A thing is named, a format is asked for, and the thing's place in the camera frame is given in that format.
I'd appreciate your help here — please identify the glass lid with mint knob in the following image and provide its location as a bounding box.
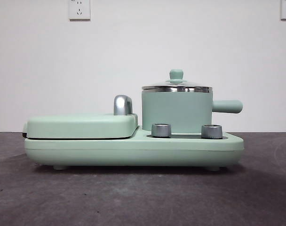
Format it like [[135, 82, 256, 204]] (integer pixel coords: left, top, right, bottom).
[[142, 68, 213, 92]]

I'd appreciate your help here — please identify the mint green griddle cover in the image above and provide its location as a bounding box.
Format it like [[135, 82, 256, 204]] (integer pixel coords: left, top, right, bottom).
[[22, 113, 139, 139]]

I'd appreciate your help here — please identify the mint green handled pot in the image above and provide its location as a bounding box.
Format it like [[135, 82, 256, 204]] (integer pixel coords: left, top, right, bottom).
[[141, 90, 244, 132]]

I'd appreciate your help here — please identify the mint green breakfast machine base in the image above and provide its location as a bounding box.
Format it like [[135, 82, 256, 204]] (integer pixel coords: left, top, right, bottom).
[[24, 126, 245, 170]]

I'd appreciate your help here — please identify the silver control knob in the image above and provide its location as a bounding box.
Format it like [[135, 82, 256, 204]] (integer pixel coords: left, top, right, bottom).
[[151, 122, 172, 137], [201, 124, 223, 139]]

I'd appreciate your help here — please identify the chrome griddle cover handle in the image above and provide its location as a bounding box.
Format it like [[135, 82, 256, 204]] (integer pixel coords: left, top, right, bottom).
[[113, 94, 134, 116]]

